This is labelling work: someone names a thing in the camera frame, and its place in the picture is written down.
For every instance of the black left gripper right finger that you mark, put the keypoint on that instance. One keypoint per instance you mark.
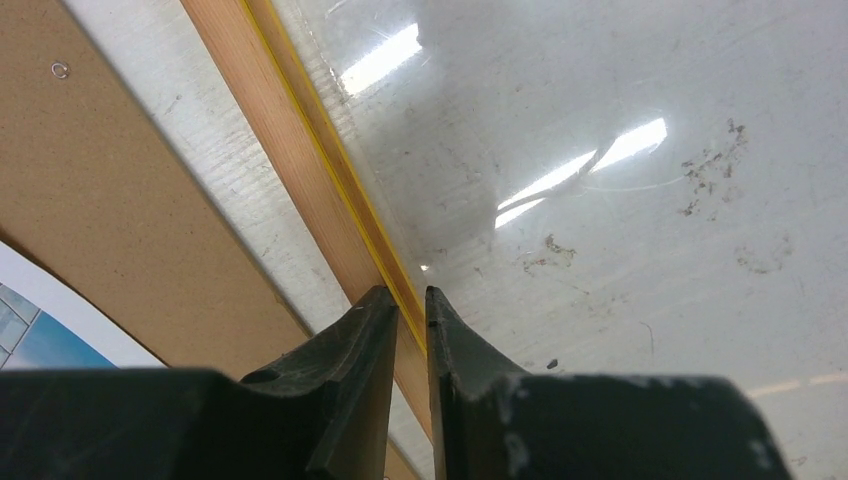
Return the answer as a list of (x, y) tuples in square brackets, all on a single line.
[(494, 420)]

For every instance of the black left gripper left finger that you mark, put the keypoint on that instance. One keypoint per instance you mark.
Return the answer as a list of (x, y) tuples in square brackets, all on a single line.
[(319, 411)]

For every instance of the clear glass sheet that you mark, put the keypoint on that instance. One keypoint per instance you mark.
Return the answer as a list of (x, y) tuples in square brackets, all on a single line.
[(615, 186)]

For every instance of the printed building photo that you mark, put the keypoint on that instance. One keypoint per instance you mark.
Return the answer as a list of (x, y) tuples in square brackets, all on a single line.
[(47, 325)]

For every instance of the yellow wooden picture frame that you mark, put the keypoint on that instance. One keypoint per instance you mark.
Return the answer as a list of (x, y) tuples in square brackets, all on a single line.
[(259, 62)]

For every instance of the brown cardboard backing board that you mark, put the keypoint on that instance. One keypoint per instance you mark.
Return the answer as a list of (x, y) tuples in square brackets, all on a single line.
[(130, 173)]

